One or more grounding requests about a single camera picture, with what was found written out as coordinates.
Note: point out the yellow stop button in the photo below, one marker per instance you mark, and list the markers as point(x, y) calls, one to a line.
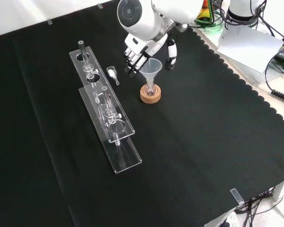
point(206, 9)

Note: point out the pale board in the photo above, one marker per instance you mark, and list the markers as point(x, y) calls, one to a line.
point(248, 49)

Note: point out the white power strip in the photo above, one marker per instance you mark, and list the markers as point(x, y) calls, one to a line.
point(228, 220)

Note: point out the glass weighing funnel with powder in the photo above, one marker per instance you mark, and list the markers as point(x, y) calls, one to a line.
point(111, 71)

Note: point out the clear acrylic funnel stand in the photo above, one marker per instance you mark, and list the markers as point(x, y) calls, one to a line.
point(123, 132)

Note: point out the round-bottom glass flask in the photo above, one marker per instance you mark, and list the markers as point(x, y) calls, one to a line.
point(150, 91)

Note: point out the clear tape piece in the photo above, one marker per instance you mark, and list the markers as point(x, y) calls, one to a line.
point(236, 196)
point(50, 22)
point(100, 6)

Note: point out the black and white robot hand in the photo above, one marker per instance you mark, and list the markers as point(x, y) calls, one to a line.
point(138, 47)

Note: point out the translucent plastic funnel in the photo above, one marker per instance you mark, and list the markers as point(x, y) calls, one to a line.
point(150, 68)

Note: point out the black bench cloth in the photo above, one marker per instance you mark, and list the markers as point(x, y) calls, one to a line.
point(191, 142)

